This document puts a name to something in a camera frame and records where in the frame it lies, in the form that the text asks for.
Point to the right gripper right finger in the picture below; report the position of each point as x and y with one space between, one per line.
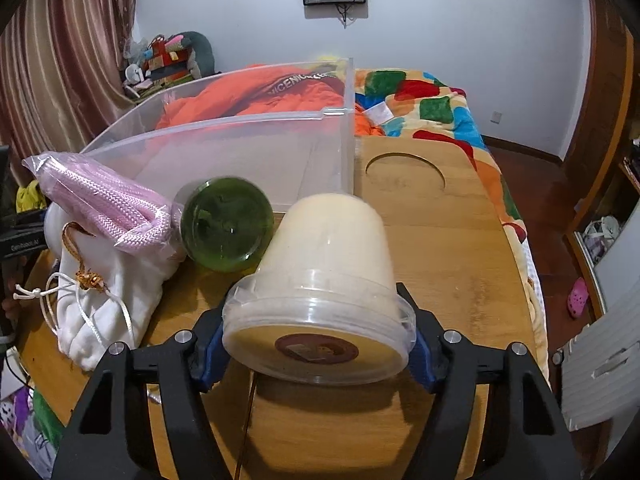
522 431

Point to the white drawstring pouch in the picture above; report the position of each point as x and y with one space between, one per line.
99 294

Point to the cream tub clear lid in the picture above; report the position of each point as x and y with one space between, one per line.
322 307

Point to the green round bottle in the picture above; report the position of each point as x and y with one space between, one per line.
225 223

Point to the pink croc shoe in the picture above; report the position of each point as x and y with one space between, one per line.
577 298

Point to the colourful patchwork blanket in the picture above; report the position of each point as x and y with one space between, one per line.
413 104

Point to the clear plastic storage bin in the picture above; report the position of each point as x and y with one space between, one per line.
287 155

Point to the striped brown curtain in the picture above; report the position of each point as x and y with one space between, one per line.
61 75

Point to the plush toy pile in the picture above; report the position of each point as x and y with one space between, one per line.
165 62

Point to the orange puffer jacket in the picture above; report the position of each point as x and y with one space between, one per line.
260 89

